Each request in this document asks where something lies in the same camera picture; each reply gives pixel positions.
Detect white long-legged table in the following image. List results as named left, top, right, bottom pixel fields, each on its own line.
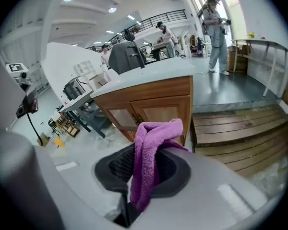
left=231, top=38, right=288, bottom=98

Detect wooden sink cabinet white top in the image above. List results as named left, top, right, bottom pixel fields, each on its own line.
left=90, top=57, right=196, bottom=147

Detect wooden stools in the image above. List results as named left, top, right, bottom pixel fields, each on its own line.
left=48, top=111, right=81, bottom=138

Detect wooden steps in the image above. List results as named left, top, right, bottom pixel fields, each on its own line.
left=191, top=105, right=288, bottom=178

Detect large white panel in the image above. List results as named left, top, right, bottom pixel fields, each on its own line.
left=41, top=42, right=104, bottom=105

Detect black balcony railing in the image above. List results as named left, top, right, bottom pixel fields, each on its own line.
left=105, top=9, right=187, bottom=46

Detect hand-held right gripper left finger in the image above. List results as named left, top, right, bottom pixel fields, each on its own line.
left=33, top=142, right=135, bottom=230

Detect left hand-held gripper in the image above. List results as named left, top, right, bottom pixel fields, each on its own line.
left=6, top=62, right=39, bottom=119

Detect clothes rack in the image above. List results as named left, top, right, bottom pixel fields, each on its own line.
left=188, top=33, right=211, bottom=58

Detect purple cloth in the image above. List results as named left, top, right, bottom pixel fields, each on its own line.
left=129, top=118, right=191, bottom=213

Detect cardboard boxes under table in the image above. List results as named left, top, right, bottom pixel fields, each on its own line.
left=227, top=44, right=252, bottom=74

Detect white table grey legs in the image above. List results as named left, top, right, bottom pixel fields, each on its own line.
left=59, top=89, right=109, bottom=139

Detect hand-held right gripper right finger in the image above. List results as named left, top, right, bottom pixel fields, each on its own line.
left=128, top=145, right=283, bottom=230

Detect white cubby shelf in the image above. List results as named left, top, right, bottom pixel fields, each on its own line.
left=73, top=59, right=96, bottom=79

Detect small cardboard box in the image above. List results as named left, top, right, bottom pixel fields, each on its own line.
left=36, top=132, right=50, bottom=148

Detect dark grey office chair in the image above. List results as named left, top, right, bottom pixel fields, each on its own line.
left=108, top=28, right=147, bottom=75

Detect black cable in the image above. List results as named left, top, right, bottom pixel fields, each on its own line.
left=25, top=113, right=44, bottom=146

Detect black and white printer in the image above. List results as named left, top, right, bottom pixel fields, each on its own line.
left=62, top=76, right=93, bottom=101

